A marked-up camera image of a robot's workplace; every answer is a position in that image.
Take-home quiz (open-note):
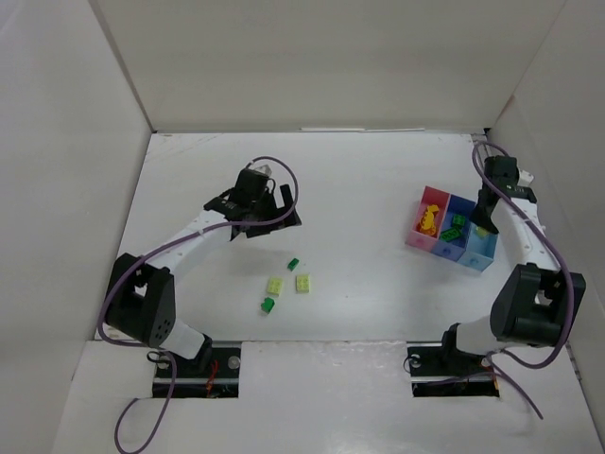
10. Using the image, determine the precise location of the green square lego brick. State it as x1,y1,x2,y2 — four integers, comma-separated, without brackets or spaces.
451,214,467,230

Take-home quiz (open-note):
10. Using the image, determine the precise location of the small dark green lego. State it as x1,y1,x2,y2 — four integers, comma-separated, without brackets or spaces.
287,257,300,271

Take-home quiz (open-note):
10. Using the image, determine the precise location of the light green lego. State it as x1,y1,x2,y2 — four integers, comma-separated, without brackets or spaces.
475,226,489,237
295,274,311,293
266,276,284,296

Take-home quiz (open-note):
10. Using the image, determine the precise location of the green lego plate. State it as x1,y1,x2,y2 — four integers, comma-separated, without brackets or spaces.
440,227,462,242

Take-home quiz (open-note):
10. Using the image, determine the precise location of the orange long lego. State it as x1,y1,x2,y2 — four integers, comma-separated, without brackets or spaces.
419,204,440,229

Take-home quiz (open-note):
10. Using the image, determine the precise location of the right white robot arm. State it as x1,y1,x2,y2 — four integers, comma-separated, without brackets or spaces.
441,155,586,370

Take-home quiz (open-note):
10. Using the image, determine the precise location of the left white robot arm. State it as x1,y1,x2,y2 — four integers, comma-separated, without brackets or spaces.
99,168,302,370

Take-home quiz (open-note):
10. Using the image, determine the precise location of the blue container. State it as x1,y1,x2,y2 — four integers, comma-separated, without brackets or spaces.
458,223,498,272

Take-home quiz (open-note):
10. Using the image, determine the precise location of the purple container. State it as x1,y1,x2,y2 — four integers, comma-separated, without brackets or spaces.
431,195,475,262

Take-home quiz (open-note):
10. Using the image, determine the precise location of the pink container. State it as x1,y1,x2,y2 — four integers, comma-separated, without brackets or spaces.
406,186,450,252

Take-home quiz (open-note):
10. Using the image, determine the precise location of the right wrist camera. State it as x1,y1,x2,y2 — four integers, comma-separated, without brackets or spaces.
518,169,535,187

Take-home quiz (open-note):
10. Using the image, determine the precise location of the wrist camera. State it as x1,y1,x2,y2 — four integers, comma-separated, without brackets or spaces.
246,162,272,178
518,169,535,187

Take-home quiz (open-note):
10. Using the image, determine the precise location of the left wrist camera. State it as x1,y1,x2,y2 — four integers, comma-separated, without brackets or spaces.
246,162,272,178

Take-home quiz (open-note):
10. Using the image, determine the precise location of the aluminium rail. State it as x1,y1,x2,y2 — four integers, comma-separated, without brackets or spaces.
472,133,491,160

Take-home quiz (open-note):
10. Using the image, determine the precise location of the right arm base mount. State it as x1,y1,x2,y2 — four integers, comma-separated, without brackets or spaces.
403,341,500,398

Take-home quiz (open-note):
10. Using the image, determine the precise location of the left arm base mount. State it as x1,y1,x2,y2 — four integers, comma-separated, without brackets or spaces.
147,341,242,399

